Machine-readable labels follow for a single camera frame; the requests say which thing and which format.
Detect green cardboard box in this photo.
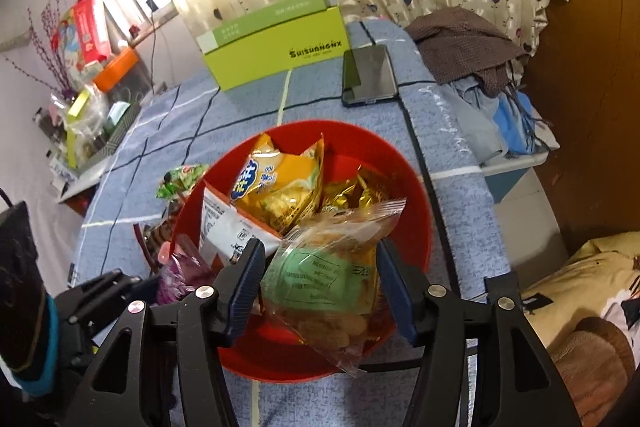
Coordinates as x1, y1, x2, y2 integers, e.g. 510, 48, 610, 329
196, 0, 348, 92

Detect brown checked cloth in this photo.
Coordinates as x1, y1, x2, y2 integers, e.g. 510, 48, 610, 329
404, 7, 531, 98

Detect black smartphone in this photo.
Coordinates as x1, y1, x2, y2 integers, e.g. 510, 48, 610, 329
341, 45, 398, 108

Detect colourful red and white package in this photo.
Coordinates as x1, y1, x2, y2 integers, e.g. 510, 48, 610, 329
52, 0, 111, 72

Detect yellow printed bedding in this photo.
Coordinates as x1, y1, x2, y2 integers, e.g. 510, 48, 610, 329
520, 232, 640, 408

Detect green pea snack packet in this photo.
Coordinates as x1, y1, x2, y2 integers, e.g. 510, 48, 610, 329
156, 163, 210, 200

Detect dark brown snack packet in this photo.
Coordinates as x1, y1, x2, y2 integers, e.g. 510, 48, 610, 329
132, 202, 176, 270

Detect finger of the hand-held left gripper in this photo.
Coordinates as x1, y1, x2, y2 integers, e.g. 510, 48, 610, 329
52, 289, 128, 358
92, 269, 146, 295

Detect red plastic bowl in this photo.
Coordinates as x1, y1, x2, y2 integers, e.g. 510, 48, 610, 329
170, 119, 433, 383

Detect blue checked tablecloth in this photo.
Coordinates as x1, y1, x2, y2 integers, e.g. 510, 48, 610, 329
70, 19, 511, 427

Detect yellow snack bag blue logo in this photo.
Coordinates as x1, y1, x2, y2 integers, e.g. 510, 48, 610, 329
230, 132, 326, 235

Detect teal small box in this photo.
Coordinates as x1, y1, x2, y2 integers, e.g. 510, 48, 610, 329
105, 101, 128, 128

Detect wooden wardrobe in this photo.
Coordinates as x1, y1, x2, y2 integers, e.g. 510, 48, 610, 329
520, 0, 640, 258

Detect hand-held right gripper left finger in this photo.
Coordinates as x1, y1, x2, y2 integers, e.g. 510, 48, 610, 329
65, 238, 267, 427

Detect white and blue stool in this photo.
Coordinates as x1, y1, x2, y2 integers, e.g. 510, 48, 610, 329
480, 142, 561, 202

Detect clear snack bag green label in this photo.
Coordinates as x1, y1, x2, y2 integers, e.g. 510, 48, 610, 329
260, 198, 407, 378

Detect purple flower branches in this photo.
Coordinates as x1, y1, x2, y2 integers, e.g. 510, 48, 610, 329
27, 0, 76, 92

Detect blue clothes pile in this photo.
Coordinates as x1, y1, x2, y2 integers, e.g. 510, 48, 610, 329
445, 74, 543, 158

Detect orange plastic box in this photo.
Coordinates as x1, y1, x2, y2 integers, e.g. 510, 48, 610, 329
92, 47, 138, 92

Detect white and orange snack bag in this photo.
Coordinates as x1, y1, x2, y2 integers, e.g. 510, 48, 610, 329
199, 186, 283, 268

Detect purple snack packet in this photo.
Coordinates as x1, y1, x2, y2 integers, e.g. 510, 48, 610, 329
156, 252, 213, 305

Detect brown plush pillow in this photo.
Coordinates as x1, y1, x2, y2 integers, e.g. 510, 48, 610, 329
545, 317, 636, 413

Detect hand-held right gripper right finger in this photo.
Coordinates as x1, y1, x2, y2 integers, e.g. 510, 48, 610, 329
376, 239, 581, 427

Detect pink snack packet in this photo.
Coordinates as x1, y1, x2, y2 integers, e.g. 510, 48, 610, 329
159, 237, 197, 269

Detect patterned green tray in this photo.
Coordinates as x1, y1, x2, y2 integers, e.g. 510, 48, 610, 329
75, 102, 141, 170

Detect black charger cable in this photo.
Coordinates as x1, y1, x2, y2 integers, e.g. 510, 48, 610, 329
145, 0, 162, 94

